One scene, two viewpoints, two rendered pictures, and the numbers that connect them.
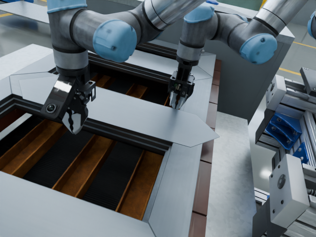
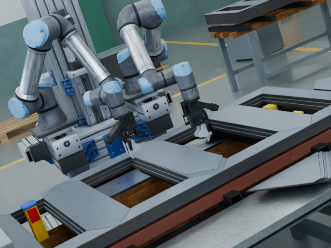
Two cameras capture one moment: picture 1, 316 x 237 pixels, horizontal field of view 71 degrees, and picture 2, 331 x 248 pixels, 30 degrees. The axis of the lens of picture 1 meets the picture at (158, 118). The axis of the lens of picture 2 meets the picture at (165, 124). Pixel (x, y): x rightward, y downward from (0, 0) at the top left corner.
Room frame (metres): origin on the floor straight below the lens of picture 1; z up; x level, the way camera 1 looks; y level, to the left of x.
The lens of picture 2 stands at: (1.93, 2.36, 1.70)
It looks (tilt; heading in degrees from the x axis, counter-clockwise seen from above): 15 degrees down; 239
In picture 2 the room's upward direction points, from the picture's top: 19 degrees counter-clockwise
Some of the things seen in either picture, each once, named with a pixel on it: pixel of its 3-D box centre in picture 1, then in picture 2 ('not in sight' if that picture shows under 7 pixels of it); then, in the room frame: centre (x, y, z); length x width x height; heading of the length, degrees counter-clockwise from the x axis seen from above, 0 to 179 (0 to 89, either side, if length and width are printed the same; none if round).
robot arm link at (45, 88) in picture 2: not in sight; (41, 95); (0.78, -0.60, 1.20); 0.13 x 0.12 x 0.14; 24
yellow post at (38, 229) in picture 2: not in sight; (37, 227); (1.21, -0.10, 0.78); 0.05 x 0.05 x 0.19; 82
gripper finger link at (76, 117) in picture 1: (82, 119); (200, 133); (0.47, 0.21, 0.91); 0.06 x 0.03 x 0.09; 172
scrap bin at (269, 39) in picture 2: not in sight; (251, 35); (-3.52, -3.80, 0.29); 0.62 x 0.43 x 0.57; 93
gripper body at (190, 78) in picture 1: (183, 75); (126, 126); (0.67, -0.05, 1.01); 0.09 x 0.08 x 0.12; 172
